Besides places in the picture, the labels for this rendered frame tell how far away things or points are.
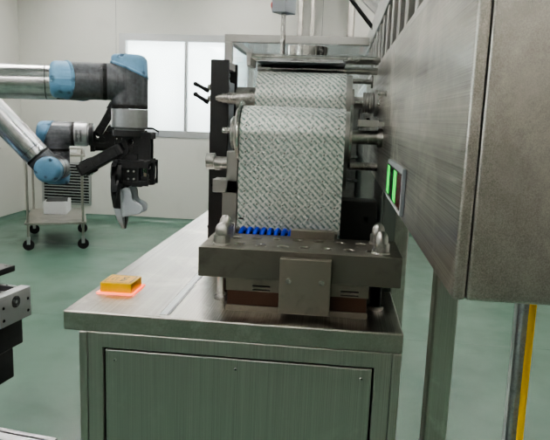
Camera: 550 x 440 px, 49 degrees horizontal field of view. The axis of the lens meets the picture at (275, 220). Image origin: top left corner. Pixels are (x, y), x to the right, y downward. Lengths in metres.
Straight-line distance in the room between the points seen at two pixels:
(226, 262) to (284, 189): 0.25
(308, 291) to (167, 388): 0.34
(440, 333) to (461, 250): 1.07
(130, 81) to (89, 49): 6.25
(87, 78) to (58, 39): 6.41
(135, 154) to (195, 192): 5.86
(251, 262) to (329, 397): 0.30
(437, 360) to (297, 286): 0.56
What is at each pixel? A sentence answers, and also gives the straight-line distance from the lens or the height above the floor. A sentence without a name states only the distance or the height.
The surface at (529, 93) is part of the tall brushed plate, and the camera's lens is 0.52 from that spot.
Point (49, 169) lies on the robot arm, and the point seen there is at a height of 1.12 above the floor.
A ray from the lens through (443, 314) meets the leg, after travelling 1.57.
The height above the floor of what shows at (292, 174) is 1.16.
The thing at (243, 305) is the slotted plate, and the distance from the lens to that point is 1.22.
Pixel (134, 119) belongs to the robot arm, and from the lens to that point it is 1.28.
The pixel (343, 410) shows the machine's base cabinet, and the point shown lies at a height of 0.74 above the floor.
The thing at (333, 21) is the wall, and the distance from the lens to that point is 6.98.
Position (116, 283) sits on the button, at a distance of 1.34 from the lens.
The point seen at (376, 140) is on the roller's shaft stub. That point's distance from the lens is 1.39.
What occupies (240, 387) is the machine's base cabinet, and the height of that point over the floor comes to 0.77.
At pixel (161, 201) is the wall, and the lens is 7.27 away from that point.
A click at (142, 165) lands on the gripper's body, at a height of 1.18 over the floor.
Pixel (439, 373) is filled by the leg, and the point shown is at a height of 0.66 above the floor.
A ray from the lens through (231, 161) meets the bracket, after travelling 1.43.
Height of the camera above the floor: 1.29
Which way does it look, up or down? 10 degrees down
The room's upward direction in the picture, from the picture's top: 2 degrees clockwise
